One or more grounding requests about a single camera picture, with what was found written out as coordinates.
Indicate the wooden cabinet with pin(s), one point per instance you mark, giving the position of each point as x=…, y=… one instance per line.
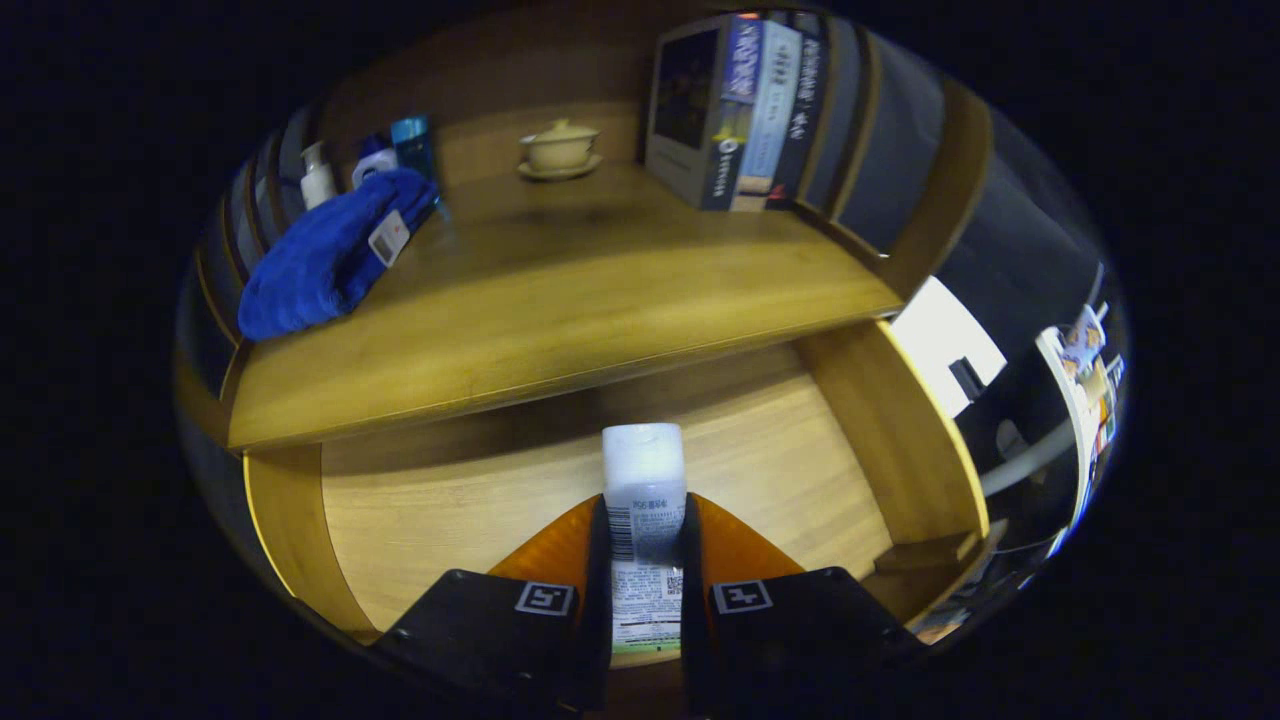
x=480, y=70

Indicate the blue folded towel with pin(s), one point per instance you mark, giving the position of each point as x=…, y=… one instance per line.
x=320, y=260

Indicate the wooden countertop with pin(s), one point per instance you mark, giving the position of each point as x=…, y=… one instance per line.
x=560, y=290

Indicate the white squeeze tube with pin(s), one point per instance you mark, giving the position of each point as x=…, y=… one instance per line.
x=645, y=470

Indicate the white desk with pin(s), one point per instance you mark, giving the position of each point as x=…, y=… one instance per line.
x=935, y=340

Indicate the white pump bottle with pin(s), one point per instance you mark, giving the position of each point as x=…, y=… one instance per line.
x=318, y=185

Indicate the book with pale spine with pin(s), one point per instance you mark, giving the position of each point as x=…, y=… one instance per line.
x=770, y=120

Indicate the beige lidded teacup with saucer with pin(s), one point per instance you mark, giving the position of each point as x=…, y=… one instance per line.
x=560, y=150

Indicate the book with black spine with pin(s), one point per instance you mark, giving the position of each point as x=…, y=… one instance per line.
x=800, y=120

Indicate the small black block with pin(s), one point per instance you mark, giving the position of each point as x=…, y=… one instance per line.
x=967, y=378

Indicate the white side table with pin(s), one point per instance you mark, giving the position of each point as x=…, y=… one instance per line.
x=1060, y=385

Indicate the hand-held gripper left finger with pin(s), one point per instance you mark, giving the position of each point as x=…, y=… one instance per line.
x=480, y=630

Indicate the book with dark cover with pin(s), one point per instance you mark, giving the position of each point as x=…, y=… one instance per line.
x=685, y=100

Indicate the white bottle with blue cap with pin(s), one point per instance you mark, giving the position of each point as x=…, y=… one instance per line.
x=372, y=165

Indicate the teal cylindrical can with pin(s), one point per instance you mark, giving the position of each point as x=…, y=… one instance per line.
x=413, y=145

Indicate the wooden drawer with black knob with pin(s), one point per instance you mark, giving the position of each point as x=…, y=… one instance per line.
x=480, y=500

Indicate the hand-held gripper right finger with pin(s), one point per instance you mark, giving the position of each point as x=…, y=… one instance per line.
x=800, y=630

